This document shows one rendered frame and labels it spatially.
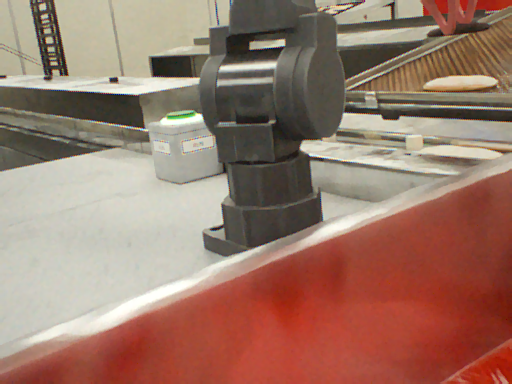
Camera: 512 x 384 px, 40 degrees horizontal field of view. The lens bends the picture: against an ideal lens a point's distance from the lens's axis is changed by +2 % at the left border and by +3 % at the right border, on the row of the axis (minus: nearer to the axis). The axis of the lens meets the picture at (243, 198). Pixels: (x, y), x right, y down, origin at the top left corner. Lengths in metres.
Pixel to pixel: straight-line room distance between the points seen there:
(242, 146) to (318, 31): 0.11
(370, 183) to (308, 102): 0.19
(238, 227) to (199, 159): 0.34
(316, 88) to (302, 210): 0.10
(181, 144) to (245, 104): 0.33
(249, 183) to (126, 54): 7.76
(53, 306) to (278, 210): 0.19
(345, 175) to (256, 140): 0.20
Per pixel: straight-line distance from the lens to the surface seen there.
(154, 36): 8.45
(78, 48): 8.08
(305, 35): 0.55
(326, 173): 0.75
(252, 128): 0.55
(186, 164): 0.88
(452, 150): 0.73
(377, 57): 3.72
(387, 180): 0.68
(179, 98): 1.15
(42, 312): 0.54
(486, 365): 0.39
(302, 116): 0.54
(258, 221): 0.55
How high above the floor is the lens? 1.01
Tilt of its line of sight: 15 degrees down
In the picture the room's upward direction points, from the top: 7 degrees counter-clockwise
